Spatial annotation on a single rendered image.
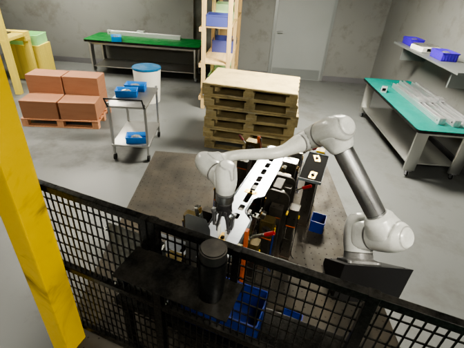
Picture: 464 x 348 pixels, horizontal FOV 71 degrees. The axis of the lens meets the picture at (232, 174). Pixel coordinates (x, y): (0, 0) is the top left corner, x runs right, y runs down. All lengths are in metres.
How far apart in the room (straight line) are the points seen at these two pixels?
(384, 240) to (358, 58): 7.20
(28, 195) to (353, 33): 7.94
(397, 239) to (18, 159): 1.57
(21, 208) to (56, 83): 4.61
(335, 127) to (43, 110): 4.66
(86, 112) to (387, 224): 4.50
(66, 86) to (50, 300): 4.52
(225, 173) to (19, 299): 2.08
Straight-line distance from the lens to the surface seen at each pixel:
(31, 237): 1.30
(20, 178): 1.19
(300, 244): 2.23
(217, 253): 0.82
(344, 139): 1.61
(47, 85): 5.84
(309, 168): 2.12
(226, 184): 1.47
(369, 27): 8.63
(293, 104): 4.30
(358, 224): 1.92
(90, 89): 5.60
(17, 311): 3.00
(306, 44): 8.30
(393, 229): 1.77
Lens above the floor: 2.20
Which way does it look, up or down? 32 degrees down
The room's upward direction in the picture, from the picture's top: 4 degrees clockwise
